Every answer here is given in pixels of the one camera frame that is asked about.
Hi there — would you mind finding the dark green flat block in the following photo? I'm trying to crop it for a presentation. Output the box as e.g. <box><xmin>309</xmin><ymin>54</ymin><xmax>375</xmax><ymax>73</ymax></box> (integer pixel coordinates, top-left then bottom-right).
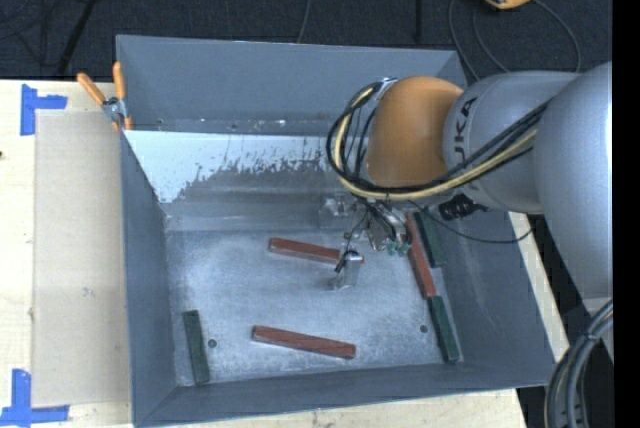
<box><xmin>413</xmin><ymin>210</ymin><xmax>448</xmax><ymax>269</ymax></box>
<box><xmin>426</xmin><ymin>295</ymin><xmax>463</xmax><ymax>364</ymax></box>
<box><xmin>181</xmin><ymin>309</ymin><xmax>212</xmax><ymax>386</ymax></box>

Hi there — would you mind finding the pale flat board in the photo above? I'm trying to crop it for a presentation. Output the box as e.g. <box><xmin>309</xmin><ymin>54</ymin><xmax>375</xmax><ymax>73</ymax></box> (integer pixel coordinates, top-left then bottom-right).
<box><xmin>30</xmin><ymin>109</ymin><xmax>133</xmax><ymax>410</ymax></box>

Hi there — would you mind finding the red-brown flat block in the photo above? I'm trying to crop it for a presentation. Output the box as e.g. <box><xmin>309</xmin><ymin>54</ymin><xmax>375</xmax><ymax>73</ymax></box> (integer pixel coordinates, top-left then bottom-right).
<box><xmin>403</xmin><ymin>213</ymin><xmax>439</xmax><ymax>301</ymax></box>
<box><xmin>250</xmin><ymin>324</ymin><xmax>358</xmax><ymax>361</ymax></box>
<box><xmin>268</xmin><ymin>236</ymin><xmax>343</xmax><ymax>266</ymax></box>

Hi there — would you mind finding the grey metal bin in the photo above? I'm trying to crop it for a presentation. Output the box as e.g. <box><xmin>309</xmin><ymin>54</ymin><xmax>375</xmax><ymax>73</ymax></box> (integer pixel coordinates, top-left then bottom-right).
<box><xmin>114</xmin><ymin>34</ymin><xmax>557</xmax><ymax>428</ymax></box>

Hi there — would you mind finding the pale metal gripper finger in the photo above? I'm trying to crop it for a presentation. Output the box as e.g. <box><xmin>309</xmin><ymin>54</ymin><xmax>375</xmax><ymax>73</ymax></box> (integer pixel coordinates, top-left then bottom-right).
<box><xmin>318</xmin><ymin>196</ymin><xmax>354</xmax><ymax>229</ymax></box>
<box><xmin>328</xmin><ymin>249</ymin><xmax>365</xmax><ymax>291</ymax></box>

